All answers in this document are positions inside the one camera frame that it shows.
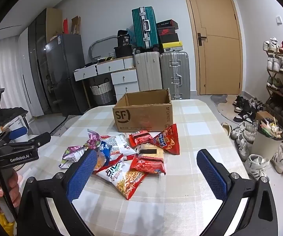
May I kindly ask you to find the woven laundry basket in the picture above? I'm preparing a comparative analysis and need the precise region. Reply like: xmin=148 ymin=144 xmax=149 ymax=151
xmin=90 ymin=78 xmax=114 ymax=105

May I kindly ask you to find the dark refrigerator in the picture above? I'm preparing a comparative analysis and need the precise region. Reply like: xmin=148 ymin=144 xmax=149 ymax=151
xmin=45 ymin=34 xmax=89 ymax=116

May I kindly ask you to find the red triangular chip bag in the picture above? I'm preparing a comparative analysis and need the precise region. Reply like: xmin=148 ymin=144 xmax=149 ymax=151
xmin=152 ymin=124 xmax=180 ymax=155

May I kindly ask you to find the door mat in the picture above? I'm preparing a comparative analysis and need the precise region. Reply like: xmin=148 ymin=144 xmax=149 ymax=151
xmin=210 ymin=94 xmax=237 ymax=123

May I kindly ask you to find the beige cracker packet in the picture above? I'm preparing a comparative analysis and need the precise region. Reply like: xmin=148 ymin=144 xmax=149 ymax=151
xmin=135 ymin=143 xmax=164 ymax=159

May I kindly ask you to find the black bag on desk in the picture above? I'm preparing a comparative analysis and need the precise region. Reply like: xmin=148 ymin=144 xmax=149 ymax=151
xmin=114 ymin=30 xmax=133 ymax=58

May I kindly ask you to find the small red snack packet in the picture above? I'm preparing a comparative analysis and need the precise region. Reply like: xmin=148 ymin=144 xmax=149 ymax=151
xmin=129 ymin=130 xmax=153 ymax=148

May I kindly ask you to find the purple snack bag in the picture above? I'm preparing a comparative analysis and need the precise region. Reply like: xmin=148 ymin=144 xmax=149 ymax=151
xmin=59 ymin=129 xmax=101 ymax=169

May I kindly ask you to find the white trash bin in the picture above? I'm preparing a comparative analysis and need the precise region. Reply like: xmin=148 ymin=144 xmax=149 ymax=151
xmin=250 ymin=118 xmax=283 ymax=160

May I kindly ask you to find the stack of shoe boxes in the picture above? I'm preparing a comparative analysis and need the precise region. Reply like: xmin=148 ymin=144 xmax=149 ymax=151
xmin=156 ymin=19 xmax=183 ymax=52

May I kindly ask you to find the white red snack bag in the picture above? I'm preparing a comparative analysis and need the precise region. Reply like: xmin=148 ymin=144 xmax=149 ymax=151
xmin=101 ymin=133 xmax=137 ymax=166

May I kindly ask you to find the person's left hand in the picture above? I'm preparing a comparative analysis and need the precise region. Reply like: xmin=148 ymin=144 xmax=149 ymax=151
xmin=0 ymin=171 xmax=22 ymax=213

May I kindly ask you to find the white drawer desk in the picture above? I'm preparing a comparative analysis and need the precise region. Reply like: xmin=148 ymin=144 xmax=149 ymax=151
xmin=74 ymin=56 xmax=139 ymax=108

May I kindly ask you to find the wooden door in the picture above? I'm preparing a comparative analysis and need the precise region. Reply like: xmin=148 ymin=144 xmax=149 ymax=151
xmin=186 ymin=0 xmax=243 ymax=95

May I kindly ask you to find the teal suitcase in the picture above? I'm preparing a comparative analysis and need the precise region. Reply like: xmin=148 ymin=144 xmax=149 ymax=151
xmin=132 ymin=6 xmax=159 ymax=51

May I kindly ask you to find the white suitcase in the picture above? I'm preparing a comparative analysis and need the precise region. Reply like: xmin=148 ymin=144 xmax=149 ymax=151
xmin=135 ymin=52 xmax=163 ymax=91

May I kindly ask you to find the white curtain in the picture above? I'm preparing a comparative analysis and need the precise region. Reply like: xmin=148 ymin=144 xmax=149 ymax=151
xmin=0 ymin=36 xmax=32 ymax=121

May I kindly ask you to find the SF cardboard box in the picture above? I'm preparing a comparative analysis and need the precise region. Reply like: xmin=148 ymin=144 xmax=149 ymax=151
xmin=113 ymin=89 xmax=174 ymax=133

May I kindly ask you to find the orange noodle snack bag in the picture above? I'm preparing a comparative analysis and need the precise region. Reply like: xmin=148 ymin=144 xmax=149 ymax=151
xmin=96 ymin=159 xmax=147 ymax=200

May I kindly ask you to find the checkered tablecloth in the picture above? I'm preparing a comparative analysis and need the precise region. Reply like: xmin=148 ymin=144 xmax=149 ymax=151
xmin=15 ymin=99 xmax=253 ymax=236

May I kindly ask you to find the blue cookie packet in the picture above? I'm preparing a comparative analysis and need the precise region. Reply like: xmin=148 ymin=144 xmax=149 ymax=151
xmin=94 ymin=140 xmax=110 ymax=171

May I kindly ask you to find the silver suitcase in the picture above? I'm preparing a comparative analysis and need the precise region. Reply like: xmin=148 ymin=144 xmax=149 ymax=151
xmin=160 ymin=51 xmax=191 ymax=100

